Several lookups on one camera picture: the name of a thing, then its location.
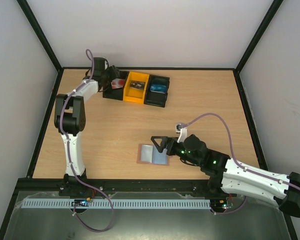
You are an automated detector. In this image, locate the light blue credit card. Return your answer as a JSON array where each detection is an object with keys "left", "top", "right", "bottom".
[{"left": 151, "top": 148, "right": 168, "bottom": 165}]

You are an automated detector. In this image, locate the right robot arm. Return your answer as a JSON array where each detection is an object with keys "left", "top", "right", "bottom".
[{"left": 151, "top": 134, "right": 300, "bottom": 218}]

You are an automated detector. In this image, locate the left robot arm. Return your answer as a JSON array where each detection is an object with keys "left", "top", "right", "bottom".
[{"left": 54, "top": 57, "right": 120, "bottom": 196}]

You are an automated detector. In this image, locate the grey VIP card in bin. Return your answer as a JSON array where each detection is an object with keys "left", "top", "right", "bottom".
[{"left": 130, "top": 80, "right": 146, "bottom": 91}]

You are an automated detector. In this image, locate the blue VIP card in bin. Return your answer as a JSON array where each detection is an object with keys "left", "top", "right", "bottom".
[{"left": 150, "top": 84, "right": 167, "bottom": 93}]

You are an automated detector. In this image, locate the black left bin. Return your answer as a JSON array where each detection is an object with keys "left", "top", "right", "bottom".
[{"left": 102, "top": 70, "right": 129, "bottom": 101}]

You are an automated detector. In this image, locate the black bin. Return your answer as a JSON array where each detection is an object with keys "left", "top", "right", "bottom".
[
  {"left": 102, "top": 70, "right": 129, "bottom": 101},
  {"left": 144, "top": 74, "right": 170, "bottom": 108}
]

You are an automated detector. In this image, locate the yellow middle bin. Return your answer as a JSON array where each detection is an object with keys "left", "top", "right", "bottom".
[{"left": 123, "top": 71, "right": 150, "bottom": 104}]

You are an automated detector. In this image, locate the black right bin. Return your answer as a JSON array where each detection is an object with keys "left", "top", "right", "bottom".
[{"left": 144, "top": 74, "right": 170, "bottom": 108}]

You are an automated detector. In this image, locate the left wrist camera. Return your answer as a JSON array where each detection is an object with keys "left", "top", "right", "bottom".
[{"left": 103, "top": 58, "right": 109, "bottom": 70}]

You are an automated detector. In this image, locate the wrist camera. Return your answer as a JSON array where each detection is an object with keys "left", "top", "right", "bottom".
[
  {"left": 103, "top": 58, "right": 109, "bottom": 70},
  {"left": 175, "top": 123, "right": 189, "bottom": 143}
]

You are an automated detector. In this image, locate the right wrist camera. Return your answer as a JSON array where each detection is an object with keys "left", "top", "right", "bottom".
[{"left": 175, "top": 123, "right": 189, "bottom": 143}]

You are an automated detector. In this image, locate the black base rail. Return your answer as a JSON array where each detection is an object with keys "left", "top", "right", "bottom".
[{"left": 14, "top": 178, "right": 229, "bottom": 199}]

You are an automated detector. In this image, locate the light blue slotted cable duct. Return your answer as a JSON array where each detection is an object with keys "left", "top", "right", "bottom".
[{"left": 21, "top": 198, "right": 211, "bottom": 210}]

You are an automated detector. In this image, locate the black enclosure frame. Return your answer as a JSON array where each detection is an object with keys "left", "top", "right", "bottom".
[{"left": 0, "top": 0, "right": 300, "bottom": 240}]

